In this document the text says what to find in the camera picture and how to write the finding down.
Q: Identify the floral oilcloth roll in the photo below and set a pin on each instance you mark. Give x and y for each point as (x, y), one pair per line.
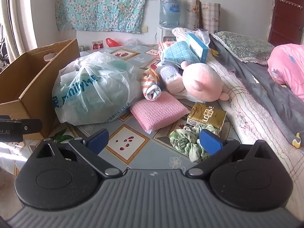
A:
(192, 14)

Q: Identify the floral wall cloth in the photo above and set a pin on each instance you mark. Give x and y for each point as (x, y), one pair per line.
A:
(99, 4)

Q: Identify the clear plastic bag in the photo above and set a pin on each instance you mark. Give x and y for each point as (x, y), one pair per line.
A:
(130, 42)

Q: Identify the plaid oilcloth roll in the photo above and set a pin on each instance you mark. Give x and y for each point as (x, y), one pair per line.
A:
(211, 16)

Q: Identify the white quilted blanket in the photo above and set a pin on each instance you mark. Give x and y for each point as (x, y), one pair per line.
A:
(249, 128)

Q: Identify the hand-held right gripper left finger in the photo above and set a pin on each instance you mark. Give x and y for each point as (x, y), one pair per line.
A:
(98, 140)

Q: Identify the blue paper box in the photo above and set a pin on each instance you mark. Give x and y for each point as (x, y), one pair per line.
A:
(197, 46)

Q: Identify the brown door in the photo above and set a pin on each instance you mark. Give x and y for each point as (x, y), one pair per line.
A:
(287, 23)

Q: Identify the green floral scrunchie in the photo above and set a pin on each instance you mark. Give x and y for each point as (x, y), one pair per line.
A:
(185, 140)

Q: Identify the teal towel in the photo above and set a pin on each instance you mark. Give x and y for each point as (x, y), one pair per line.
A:
(178, 52)

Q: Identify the red packet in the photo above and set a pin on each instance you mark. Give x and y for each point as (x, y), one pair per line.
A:
(97, 45)

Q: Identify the pink plush toy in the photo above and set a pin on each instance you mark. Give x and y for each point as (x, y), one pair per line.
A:
(201, 80)

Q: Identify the pink mesh sponge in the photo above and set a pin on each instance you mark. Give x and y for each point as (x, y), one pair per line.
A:
(156, 111)

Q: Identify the gold packet box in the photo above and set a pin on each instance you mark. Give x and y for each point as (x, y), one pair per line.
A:
(206, 116)

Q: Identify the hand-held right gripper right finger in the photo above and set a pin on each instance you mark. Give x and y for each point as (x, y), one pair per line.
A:
(210, 143)

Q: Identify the pink blanket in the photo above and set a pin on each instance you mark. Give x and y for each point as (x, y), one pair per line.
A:
(289, 64)

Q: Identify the cardboard box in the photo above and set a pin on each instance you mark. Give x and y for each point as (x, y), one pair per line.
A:
(14, 114)

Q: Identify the blue water jug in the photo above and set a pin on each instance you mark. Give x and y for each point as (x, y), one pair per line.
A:
(169, 14)

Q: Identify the cream curtain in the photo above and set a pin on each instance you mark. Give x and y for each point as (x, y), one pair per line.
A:
(21, 16)

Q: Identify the white plastic shopping bag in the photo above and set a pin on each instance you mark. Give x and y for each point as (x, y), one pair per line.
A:
(95, 92)

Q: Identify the white yogurt cup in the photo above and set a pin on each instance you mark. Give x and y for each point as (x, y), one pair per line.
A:
(169, 74)

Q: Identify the red plastic bag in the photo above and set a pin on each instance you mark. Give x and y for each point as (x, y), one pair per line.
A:
(111, 42)

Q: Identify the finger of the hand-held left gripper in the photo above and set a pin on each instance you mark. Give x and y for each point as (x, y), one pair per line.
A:
(32, 126)

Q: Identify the orange striped cloth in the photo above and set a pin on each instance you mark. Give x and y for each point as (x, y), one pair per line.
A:
(149, 80)

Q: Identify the white water dispenser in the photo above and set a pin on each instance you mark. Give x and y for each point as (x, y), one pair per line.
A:
(163, 32)

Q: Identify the pink wet wipes pack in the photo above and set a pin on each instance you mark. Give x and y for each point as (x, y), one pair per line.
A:
(166, 44)

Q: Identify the green floral pillow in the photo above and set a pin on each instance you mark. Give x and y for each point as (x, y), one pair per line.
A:
(242, 45)

